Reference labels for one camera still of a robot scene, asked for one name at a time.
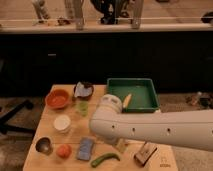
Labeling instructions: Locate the blue sponge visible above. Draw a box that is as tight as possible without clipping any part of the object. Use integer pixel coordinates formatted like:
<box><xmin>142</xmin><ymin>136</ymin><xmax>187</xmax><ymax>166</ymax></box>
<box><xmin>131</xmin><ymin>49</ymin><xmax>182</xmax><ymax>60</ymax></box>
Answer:
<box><xmin>76</xmin><ymin>137</ymin><xmax>94</xmax><ymax>161</ymax></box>

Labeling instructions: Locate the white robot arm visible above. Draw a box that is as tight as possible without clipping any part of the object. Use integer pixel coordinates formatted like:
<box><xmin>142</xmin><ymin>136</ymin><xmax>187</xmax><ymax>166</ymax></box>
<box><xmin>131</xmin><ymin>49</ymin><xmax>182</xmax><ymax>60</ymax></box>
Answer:
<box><xmin>89</xmin><ymin>94</ymin><xmax>213</xmax><ymax>151</ymax></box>

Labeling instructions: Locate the brown bowl with cloth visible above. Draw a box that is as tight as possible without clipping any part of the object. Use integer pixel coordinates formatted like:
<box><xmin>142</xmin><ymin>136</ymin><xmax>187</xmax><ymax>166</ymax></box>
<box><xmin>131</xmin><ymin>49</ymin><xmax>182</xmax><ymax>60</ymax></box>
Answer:
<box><xmin>73</xmin><ymin>82</ymin><xmax>94</xmax><ymax>100</ymax></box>

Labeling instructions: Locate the red bowl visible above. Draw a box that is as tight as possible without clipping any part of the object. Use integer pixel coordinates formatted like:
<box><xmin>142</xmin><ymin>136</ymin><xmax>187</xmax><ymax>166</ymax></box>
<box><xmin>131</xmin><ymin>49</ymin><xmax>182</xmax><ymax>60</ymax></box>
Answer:
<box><xmin>45</xmin><ymin>89</ymin><xmax>70</xmax><ymax>109</ymax></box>

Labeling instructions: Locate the green chili pepper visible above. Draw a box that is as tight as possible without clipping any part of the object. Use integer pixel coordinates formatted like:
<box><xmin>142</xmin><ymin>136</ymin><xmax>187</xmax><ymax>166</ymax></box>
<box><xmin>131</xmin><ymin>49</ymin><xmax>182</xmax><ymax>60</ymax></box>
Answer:
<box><xmin>90</xmin><ymin>153</ymin><xmax>120</xmax><ymax>168</ymax></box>

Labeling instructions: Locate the brown wooden block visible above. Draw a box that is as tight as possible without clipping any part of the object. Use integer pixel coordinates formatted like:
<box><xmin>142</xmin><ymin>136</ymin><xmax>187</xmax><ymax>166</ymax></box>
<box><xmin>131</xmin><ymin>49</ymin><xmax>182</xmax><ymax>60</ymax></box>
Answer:
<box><xmin>134</xmin><ymin>142</ymin><xmax>157</xmax><ymax>167</ymax></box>

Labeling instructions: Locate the green plastic tray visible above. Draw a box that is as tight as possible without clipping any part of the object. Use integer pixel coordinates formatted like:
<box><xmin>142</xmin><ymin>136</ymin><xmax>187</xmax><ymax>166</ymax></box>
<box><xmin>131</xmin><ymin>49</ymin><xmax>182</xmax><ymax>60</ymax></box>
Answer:
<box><xmin>106</xmin><ymin>78</ymin><xmax>159</xmax><ymax>113</ymax></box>

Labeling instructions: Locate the green plastic cup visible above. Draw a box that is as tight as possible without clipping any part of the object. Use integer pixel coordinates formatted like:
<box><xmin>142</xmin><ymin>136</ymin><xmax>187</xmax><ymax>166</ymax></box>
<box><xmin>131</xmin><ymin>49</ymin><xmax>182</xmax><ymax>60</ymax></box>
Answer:
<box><xmin>77</xmin><ymin>101</ymin><xmax>88</xmax><ymax>116</ymax></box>

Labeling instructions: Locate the orange tomato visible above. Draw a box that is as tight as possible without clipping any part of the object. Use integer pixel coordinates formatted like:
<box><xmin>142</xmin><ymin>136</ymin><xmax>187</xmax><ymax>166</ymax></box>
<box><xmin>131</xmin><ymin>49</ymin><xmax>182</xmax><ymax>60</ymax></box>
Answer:
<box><xmin>56</xmin><ymin>144</ymin><xmax>71</xmax><ymax>159</ymax></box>

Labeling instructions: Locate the white round container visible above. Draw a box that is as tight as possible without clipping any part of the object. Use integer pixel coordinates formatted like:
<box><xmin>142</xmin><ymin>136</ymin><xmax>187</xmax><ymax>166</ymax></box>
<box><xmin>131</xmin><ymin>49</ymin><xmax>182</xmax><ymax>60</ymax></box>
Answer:
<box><xmin>53</xmin><ymin>115</ymin><xmax>71</xmax><ymax>133</ymax></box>

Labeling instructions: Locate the metal cup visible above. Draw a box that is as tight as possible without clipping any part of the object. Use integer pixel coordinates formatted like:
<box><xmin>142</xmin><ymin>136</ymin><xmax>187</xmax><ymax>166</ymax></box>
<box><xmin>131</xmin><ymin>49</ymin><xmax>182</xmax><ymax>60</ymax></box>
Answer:
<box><xmin>35</xmin><ymin>137</ymin><xmax>53</xmax><ymax>155</ymax></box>

